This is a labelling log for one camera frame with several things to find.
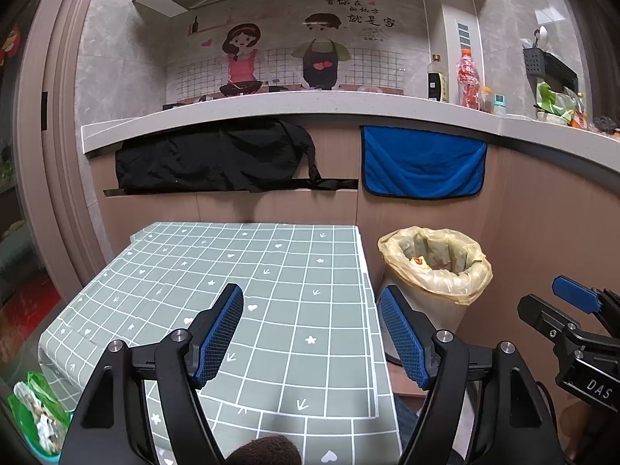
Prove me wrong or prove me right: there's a black wall rack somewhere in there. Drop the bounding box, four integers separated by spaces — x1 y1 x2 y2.
542 51 580 92

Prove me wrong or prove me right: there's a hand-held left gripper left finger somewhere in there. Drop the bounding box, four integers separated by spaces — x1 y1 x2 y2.
58 282 245 465

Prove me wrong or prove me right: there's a red hanging decoration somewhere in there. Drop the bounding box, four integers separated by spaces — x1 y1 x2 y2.
0 24 23 64

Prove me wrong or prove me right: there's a black fabric bag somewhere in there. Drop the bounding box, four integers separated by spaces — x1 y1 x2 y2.
115 117 360 194

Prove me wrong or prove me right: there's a green plastic bag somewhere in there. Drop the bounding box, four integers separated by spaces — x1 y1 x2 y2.
7 370 71 454

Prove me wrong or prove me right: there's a green vegetable bag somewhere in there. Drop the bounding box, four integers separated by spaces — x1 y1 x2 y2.
535 81 577 125

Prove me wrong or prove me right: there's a cartoon couple wall sticker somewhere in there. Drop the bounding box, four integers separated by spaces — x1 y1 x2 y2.
165 0 432 103

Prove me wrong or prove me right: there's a dark sauce bottle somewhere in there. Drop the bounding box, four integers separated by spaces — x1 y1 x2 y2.
426 53 449 104

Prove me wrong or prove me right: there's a white speckled kitchen countertop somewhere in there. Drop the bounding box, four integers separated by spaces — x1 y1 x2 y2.
80 90 620 176

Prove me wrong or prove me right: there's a yellow plastic bin bag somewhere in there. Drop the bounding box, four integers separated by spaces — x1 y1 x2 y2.
378 226 494 306

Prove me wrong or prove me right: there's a black utensil holder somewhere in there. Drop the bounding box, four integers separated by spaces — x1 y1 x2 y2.
522 46 546 78

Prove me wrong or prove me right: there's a beige wooden counter cabinet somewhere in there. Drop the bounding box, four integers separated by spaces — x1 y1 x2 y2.
90 117 620 398

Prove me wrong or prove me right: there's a white water heater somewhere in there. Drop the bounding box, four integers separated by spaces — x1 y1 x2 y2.
438 5 481 105

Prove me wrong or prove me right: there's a black gas stove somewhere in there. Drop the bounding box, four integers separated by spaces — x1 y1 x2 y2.
161 92 214 112

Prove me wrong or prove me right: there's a dark brown fuzzy cloth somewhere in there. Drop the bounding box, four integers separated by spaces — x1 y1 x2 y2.
225 436 304 465

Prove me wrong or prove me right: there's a red-filled plastic bottle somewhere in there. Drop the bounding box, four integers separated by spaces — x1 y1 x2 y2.
458 47 482 110

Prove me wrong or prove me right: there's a blue towel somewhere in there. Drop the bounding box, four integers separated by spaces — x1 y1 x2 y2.
359 125 488 201

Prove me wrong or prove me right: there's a person's blue trouser leg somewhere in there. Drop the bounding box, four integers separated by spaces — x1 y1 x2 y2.
391 392 428 465

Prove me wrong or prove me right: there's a brown door frame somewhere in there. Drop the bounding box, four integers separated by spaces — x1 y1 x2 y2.
17 0 115 312

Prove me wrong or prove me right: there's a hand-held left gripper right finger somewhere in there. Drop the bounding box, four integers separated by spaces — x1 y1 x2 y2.
378 285 565 465

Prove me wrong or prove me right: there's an orange packet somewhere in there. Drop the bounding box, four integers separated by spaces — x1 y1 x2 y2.
572 92 590 129

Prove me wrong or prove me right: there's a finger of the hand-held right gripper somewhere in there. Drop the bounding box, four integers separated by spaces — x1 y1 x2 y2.
553 275 620 336
517 293 620 357

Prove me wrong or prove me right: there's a brown wooden stool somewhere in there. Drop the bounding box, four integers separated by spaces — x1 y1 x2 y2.
387 361 433 401

